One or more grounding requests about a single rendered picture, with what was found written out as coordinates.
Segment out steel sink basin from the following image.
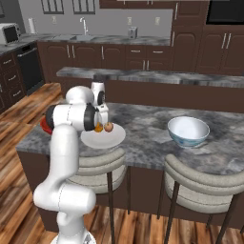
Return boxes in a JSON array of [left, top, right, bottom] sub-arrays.
[[70, 34, 95, 42]]

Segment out beige cushioned bar stool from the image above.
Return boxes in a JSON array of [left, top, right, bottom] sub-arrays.
[[65, 147, 132, 244], [156, 153, 244, 244]]

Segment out white microwave oven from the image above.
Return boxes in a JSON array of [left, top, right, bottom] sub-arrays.
[[0, 22, 22, 46]]

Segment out dark brown island counter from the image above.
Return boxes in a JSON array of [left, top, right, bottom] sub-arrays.
[[15, 66, 244, 234]]

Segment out white and blue bowl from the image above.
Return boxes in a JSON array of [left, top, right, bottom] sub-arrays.
[[167, 115, 211, 148]]

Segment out dark brown base cupboard run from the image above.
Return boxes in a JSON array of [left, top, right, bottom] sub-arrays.
[[36, 41, 173, 84]]

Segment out black dishwasher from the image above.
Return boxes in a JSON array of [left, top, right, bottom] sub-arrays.
[[16, 42, 46, 96]]

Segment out silver toaster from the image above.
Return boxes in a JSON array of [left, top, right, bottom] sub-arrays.
[[128, 26, 138, 40]]

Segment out black wall oven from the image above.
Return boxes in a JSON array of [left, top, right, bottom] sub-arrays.
[[206, 0, 244, 26]]

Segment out red bowl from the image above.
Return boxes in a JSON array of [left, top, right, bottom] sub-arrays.
[[39, 115, 54, 136]]

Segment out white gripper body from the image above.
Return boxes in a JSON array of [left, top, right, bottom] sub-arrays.
[[95, 105, 110, 126]]

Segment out white round plate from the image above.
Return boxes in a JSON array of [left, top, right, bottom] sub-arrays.
[[80, 122, 127, 150]]

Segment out dark brown drawer stack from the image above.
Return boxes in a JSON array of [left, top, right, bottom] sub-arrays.
[[0, 51, 27, 114]]

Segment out orange fruit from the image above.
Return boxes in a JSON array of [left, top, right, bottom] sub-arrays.
[[94, 122, 105, 133]]

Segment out brownish round fruit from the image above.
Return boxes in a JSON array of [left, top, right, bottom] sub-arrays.
[[104, 121, 114, 133]]

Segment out dark brown wall cupboard run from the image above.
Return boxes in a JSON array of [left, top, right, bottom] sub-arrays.
[[98, 0, 179, 10]]

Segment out dark brown tall cupboard run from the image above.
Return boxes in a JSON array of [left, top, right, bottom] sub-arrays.
[[171, 0, 244, 77]]

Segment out white paper towel roll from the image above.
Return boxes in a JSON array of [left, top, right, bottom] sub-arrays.
[[28, 17, 37, 35]]

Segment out dark framed window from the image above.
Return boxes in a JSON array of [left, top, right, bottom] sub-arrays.
[[71, 0, 96, 15], [40, 0, 65, 15]]

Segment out silver sink tap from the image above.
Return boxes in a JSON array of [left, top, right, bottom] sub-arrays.
[[79, 16, 90, 36]]

